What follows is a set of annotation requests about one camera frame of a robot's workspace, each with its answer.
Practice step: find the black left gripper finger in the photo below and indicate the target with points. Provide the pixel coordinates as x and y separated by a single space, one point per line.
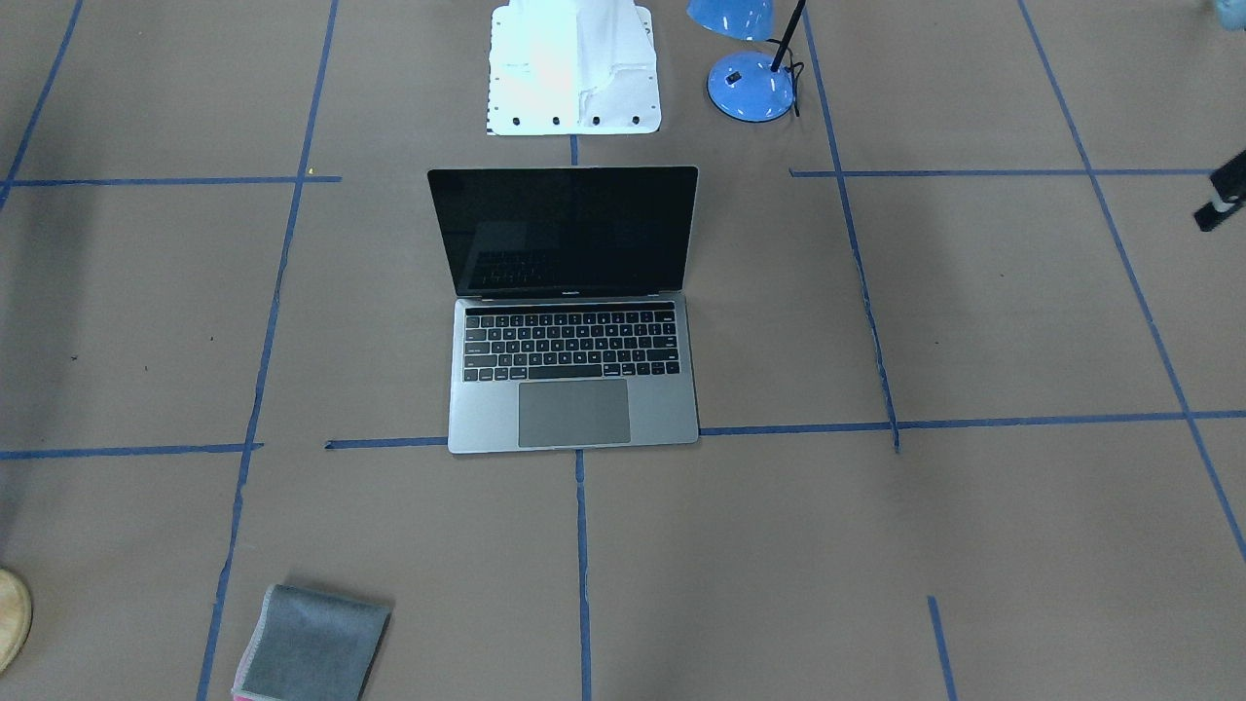
1228 192

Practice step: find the silver grey laptop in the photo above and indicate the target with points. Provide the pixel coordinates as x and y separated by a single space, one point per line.
570 328

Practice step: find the blue desk lamp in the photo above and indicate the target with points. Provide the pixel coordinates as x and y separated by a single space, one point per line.
753 86

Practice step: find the grey folded cloth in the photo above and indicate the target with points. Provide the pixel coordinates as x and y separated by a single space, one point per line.
310 645

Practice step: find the wooden mug tree stand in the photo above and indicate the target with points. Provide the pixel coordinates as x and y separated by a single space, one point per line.
17 610

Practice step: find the white camera mast with base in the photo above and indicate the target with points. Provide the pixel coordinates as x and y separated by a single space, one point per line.
572 67

